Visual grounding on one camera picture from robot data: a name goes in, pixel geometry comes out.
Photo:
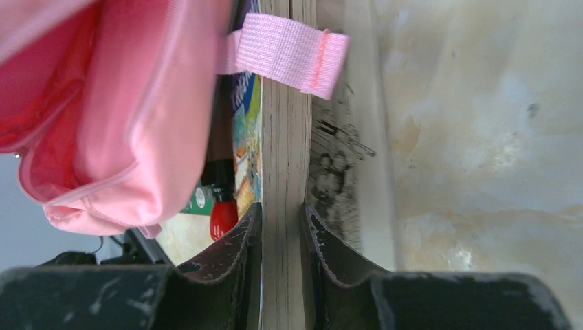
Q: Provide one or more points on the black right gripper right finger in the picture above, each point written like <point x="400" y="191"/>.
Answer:
<point x="432" y="300"/>

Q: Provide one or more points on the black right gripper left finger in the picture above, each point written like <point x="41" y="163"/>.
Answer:
<point x="216" y="289"/>

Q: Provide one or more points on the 91-Storey Treehouse book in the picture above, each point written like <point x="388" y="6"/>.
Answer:
<point x="314" y="183"/>

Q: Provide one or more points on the pink student backpack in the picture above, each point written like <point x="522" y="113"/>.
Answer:
<point x="109" y="103"/>

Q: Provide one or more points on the green picture book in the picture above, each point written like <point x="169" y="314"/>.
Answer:
<point x="201" y="202"/>

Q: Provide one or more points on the red black stamp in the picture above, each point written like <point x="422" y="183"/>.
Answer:
<point x="219" y="177"/>

